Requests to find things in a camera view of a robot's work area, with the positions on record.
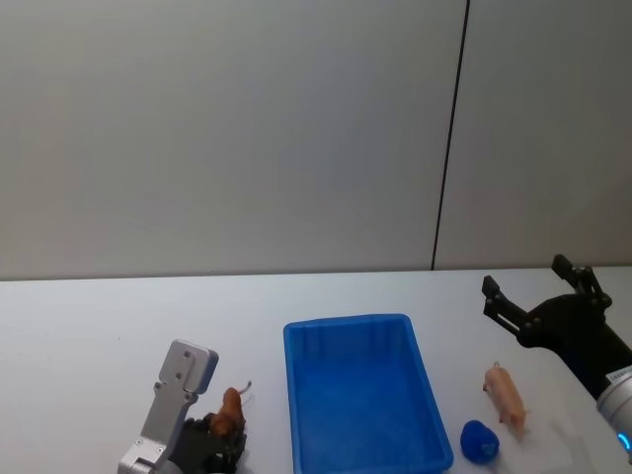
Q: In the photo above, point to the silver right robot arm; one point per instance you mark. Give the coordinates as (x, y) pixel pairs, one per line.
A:
(616, 410)

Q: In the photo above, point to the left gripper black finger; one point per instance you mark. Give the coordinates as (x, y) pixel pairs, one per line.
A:
(237, 447)
(196, 423)

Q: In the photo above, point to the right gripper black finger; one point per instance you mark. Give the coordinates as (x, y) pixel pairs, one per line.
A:
(585, 281)
(503, 307)

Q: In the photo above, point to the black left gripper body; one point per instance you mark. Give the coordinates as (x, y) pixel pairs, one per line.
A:
(192, 451)

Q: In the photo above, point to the pink toy pig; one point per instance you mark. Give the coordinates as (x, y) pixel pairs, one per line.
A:
(506, 397)

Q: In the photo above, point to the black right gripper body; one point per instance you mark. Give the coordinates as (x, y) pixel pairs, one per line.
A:
(573, 331)

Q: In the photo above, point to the small blue plastic toy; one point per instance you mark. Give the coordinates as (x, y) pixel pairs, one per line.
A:
(478, 441)

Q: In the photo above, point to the blue plastic bin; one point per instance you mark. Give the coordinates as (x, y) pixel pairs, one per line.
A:
(365, 395)

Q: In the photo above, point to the brown toy lion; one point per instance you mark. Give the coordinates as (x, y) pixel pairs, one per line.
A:
(231, 412)

